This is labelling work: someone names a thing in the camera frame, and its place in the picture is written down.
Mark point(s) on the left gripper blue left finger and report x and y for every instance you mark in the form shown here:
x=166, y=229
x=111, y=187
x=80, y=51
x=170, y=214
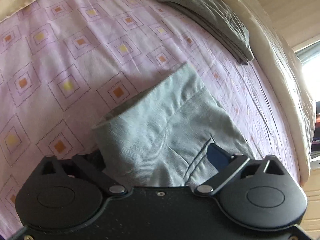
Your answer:
x=92, y=166

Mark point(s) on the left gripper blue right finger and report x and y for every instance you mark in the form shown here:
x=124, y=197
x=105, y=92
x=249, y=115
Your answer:
x=228, y=167

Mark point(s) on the light grey pants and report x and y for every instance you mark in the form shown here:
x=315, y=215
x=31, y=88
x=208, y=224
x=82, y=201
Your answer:
x=160, y=136

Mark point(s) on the cream wardrobe cabinet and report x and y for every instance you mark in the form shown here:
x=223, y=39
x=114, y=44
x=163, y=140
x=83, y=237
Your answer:
x=311, y=219

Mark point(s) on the pink patterned bedsheet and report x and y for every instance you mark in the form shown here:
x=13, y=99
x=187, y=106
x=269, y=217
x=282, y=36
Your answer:
x=66, y=63

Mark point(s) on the cream folded duvet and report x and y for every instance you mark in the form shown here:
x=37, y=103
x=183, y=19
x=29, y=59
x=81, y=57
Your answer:
x=283, y=69

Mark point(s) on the folded dark grey pants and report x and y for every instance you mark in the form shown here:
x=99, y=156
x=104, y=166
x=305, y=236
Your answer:
x=218, y=19

